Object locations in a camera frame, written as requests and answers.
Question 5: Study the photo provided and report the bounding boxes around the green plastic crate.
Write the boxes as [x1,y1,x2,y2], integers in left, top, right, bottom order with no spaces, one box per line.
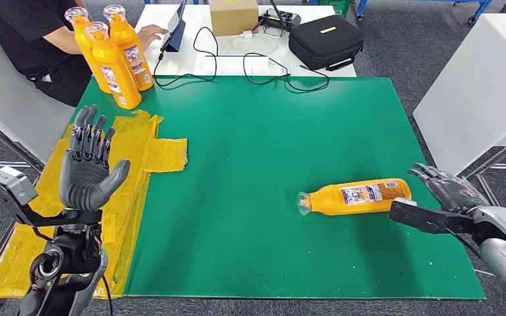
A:
[318,0,352,18]

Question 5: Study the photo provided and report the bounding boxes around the person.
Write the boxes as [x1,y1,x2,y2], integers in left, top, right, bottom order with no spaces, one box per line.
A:
[0,0,169,108]

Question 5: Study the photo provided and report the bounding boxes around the white power adapter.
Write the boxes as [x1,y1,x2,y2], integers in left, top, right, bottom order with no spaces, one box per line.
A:
[249,55,270,72]

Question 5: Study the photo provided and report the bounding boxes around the dark tablet with cover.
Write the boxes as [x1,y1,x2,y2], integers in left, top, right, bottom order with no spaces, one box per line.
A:
[160,0,188,53]

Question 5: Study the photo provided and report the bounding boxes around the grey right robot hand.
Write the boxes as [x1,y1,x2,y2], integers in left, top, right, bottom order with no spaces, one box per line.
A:
[408,163,490,215]

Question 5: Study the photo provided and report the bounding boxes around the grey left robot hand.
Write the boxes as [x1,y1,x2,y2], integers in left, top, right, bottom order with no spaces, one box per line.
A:
[59,104,130,213]

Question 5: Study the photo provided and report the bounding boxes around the blue metal rack frame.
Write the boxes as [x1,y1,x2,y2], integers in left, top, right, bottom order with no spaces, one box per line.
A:
[356,0,493,25]

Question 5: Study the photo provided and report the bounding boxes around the white desk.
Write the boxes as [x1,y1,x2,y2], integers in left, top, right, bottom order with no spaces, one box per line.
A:
[135,4,358,78]

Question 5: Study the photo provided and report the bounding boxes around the black cable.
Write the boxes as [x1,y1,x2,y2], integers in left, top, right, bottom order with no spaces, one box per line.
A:
[153,26,219,88]
[242,52,331,93]

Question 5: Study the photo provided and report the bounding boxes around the white table with metal legs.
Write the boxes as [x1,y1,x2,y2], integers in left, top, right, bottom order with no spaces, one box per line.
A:
[0,11,76,175]
[412,13,506,206]

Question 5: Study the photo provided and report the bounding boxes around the green table mat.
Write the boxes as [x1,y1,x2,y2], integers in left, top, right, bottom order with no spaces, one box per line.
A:
[74,76,486,301]

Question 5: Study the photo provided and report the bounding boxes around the person's right hand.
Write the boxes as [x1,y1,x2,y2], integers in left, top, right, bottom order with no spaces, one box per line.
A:
[137,24,169,52]

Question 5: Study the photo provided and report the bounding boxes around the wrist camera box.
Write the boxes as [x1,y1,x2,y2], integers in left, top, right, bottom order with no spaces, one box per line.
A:
[0,166,40,225]
[388,197,476,236]

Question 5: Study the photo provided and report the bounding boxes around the brown cardboard box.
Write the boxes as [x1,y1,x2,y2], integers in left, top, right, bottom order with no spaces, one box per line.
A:
[208,0,260,37]

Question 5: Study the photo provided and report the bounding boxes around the clear round plate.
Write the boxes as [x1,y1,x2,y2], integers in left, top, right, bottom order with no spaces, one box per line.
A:
[231,34,279,55]

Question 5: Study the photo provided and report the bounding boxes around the orange bottle with clear cap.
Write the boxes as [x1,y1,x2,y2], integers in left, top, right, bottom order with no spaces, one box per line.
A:
[103,4,154,92]
[296,178,412,217]
[64,6,113,95]
[84,20,142,110]

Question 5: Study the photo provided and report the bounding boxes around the black remote controller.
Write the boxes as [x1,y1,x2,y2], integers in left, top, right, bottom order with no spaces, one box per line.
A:
[252,0,302,38]

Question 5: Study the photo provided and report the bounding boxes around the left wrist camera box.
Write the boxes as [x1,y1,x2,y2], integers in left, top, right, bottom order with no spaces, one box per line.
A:
[0,166,40,225]

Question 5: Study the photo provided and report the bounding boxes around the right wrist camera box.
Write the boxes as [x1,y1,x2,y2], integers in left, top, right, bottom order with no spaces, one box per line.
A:
[388,197,476,236]

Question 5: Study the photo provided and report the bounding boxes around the black zip carry case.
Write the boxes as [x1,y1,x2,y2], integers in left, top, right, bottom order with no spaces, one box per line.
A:
[289,15,366,72]

